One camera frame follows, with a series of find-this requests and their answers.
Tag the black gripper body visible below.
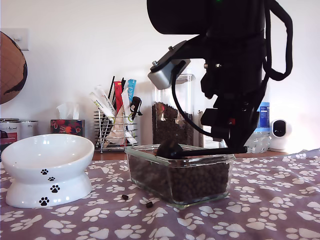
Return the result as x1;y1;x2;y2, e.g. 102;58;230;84
200;32;270;140

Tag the black plastic measuring scoop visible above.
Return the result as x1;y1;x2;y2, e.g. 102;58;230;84
156;139;249;159

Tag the brown cat food kibble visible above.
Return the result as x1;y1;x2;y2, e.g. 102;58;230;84
151;101;195;146
128;147;230;205

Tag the rectangular clear glass food dish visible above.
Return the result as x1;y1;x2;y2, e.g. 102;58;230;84
124;143;236;210

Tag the white paw print cat bowl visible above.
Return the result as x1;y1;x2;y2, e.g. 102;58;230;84
1;134;96;209

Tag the large clear water bottle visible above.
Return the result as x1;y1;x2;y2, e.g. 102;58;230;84
246;101;272;154

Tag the small white cardboard box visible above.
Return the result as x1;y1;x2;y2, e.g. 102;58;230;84
198;110;226;150

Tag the tall clear jar white lid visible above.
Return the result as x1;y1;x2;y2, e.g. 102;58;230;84
151;73;196;146

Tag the black clip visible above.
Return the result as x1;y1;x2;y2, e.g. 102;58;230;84
129;96;144;120

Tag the blue sachet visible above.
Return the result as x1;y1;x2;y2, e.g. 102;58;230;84
126;79;138;104

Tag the beige paper packet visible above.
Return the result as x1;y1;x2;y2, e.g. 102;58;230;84
106;104;126;147

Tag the purple paw print tablecloth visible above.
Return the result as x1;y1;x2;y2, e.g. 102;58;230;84
0;148;320;240

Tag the white sachet green lettering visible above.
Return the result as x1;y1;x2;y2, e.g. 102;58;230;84
89;91;116;125

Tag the red floral tissue box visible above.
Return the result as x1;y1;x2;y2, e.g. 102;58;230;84
50;119;86;138

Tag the white tissue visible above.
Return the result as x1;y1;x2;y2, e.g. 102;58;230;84
56;102;80;121

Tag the silver tin can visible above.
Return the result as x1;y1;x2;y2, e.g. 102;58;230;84
19;120;40;140

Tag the tin can red label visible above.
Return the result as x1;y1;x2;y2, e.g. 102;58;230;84
0;118;22;151

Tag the small white round camera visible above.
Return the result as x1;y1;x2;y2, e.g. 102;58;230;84
269;119;293;153

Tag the thick black braided cable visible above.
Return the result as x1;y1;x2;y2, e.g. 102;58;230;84
264;0;294;82

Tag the thin black camera cable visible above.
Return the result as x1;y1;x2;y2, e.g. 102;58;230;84
171;62;223;142

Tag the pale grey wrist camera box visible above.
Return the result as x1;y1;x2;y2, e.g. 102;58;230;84
147;39;192;90

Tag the chrome wire basket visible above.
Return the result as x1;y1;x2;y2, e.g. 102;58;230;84
94;109;139;154

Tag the long white sachet green ring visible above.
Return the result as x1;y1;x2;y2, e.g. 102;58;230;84
121;87;139;147

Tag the white wall plate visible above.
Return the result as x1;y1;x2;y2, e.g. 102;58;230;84
1;27;30;52

